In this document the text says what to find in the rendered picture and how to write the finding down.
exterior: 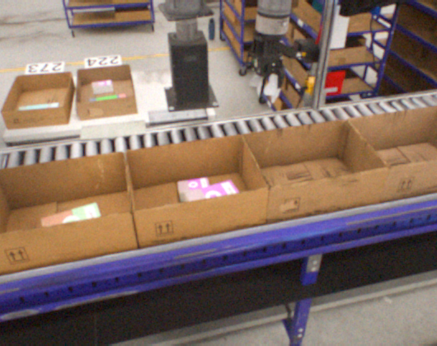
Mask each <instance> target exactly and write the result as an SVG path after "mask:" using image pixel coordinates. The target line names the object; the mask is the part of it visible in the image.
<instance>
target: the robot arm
mask: <svg viewBox="0 0 437 346"><path fill-rule="evenodd" d="M291 2H292V0H258V8H257V17H256V30H258V31H259V32H258V33H254V35H253V45H252V52H247V64H248V57H252V63H250V64H249V65H246V70H248V69H253V71H254V72H256V77H254V78H253V79H252V80H250V81H249V83H248V85H249V86H250V87H257V89H258V95H259V96H261V95H262V93H263V92H264V94H265V95H266V96H271V103H274V102H275V99H276V97H277V96H278V94H279V93H280V89H281V87H282V86H283V82H284V59H283V57H282V55H284V56H285V57H286V58H293V59H295V58H296V56H297V54H298V51H296V50H295V48H293V47H292V46H288V45H286V44H283V43H281V41H279V40H280V39H283V37H284V33H286V32H287V31H288V25H289V14H290V8H291ZM205 8H206V5H205V0H165V3H164V9H165V11H166V12H167V13H170V14H173V15H180V16H186V15H193V14H198V13H201V12H203V11H204V10H205ZM281 53H282V54H281ZM273 73H274V74H275V75H273ZM271 74H272V75H271ZM268 77H269V84H268V85H267V86H266V87H265V80H266V79H267V78H268Z"/></svg>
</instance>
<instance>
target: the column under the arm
mask: <svg viewBox="0 0 437 346"><path fill-rule="evenodd" d="M167 45H168V54H169V56H170V64H171V75H172V86H165V87H163V88H164V94H165V98H166V103H167V110H169V112H174V111H183V110H199V109H207V108H215V107H219V104H218V102H217V100H216V97H215V95H214V90H213V88H212V86H211V84H210V82H209V50H208V42H207V39H206V37H205V35H204V32H203V31H202V30H199V37H198V38H196V39H194V40H187V41H184V40H179V39H177V37H176V32H168V33H167Z"/></svg>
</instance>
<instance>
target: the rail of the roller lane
mask: <svg viewBox="0 0 437 346"><path fill-rule="evenodd" d="M436 93H437V90H430V91H418V92H412V93H406V94H398V96H387V97H379V98H373V99H367V100H361V101H348V102H342V103H336V104H329V105H321V108H320V110H318V109H316V110H317V111H318V112H319V113H320V114H322V111H323V110H324V109H329V110H330V111H331V112H333V110H334V109H335V108H336V107H341V108H342V109H343V110H344V111H345V108H346V106H348V105H352V106H353V107H354V108H355V107H356V106H358V105H360V104H364V105H365V106H366V107H367V106H368V104H369V103H372V102H373V103H375V104H376V105H378V104H379V103H380V102H382V101H386V102H387V103H388V104H389V103H390V102H391V101H392V100H397V101H399V102H400V101H401V100H402V99H404V98H408V99H409V100H410V101H411V100H412V99H413V98H414V97H416V96H418V97H419V98H421V99H422V97H423V96H428V95H430V96H431V97H432V98H433V96H434V94H436ZM312 111H313V109H312V107H304V108H297V109H292V110H279V111H273V112H266V113H260V114H253V115H242V116H235V118H231V119H216V120H210V121H204V122H198V123H190V124H179V125H172V126H166V127H159V128H153V129H146V131H147V132H146V133H151V134H152V135H153V136H154V141H155V145H156V146H158V140H157V134H158V133H159V132H161V131H163V132H165V133H166V134H167V136H168V137H169V141H170V143H173V141H172V136H171V132H172V130H174V129H178V130H180V131H181V136H182V138H183V141H186V137H185V135H184V131H185V129H187V128H192V129H193V130H194V132H195V134H196V137H197V138H198V139H200V136H199V134H198V128H199V127H200V126H205V127H206V128H207V129H208V131H209V135H210V137H211V138H212V137H213V135H212V133H211V131H210V127H211V126H212V125H213V124H217V125H219V127H220V128H221V130H222V132H223V134H224V136H225V135H227V134H226V132H225V130H224V129H223V126H224V125H225V124H226V123H232V124H233V126H234V128H235V129H236V131H237V133H239V132H238V130H237V127H236V124H237V122H238V121H244V122H245V123H246V125H247V127H248V129H249V130H250V132H252V130H251V129H250V127H249V125H248V123H249V121H250V120H251V119H257V120H258V122H259V123H260V125H261V127H262V128H263V130H265V129H264V127H263V126H262V124H261V121H262V120H263V119H264V117H266V116H267V117H269V119H270V120H271V122H272V123H273V125H274V126H275V124H274V122H273V119H274V117H275V116H276V115H282V116H283V117H284V120H285V122H286V123H287V121H286V116H287V115H288V114H291V113H292V114H294V115H295V116H296V119H298V114H299V113H300V112H305V113H307V114H308V115H309V117H310V113H311V112H312ZM310 119H311V117H310ZM287 125H289V124H288V123H287ZM275 127H276V126H275ZM289 127H290V126H289ZM276 128H277V127H276ZM146 133H141V134H133V135H137V136H138V137H139V140H140V146H142V147H145V146H144V140H143V136H144V135H145V134H146ZM130 136H132V135H125V136H118V137H123V138H125V140H126V147H127V150H129V149H130V146H129V137H130ZM118 137H109V138H107V139H110V141H111V147H112V152H115V139H116V138H118ZM103 139H105V138H94V139H86V140H80V138H72V139H64V140H58V141H53V142H45V143H40V144H36V145H27V146H20V147H9V148H2V149H0V153H1V154H3V155H4V156H5V155H8V158H9V157H10V154H11V153H12V152H19V153H20V154H21V155H22V158H21V165H22V164H23V161H24V156H25V152H27V151H28V150H30V149H33V150H35V151H37V154H38V155H37V161H36V162H40V151H41V149H42V148H44V147H49V148H51V149H52V150H53V160H55V155H56V148H57V147H58V146H61V145H62V146H65V147H66V148H67V149H68V156H67V158H71V150H72V145H73V144H75V143H79V144H81V145H82V155H83V156H86V144H87V142H88V141H95V142H96V144H97V151H98V154H101V140H103Z"/></svg>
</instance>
